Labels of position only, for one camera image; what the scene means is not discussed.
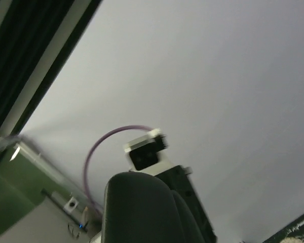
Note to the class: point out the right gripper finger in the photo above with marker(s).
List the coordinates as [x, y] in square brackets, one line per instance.
[140, 208]

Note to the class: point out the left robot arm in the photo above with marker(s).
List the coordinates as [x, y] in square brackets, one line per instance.
[195, 222]

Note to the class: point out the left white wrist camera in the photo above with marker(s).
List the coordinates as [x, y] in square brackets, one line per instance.
[146, 154]

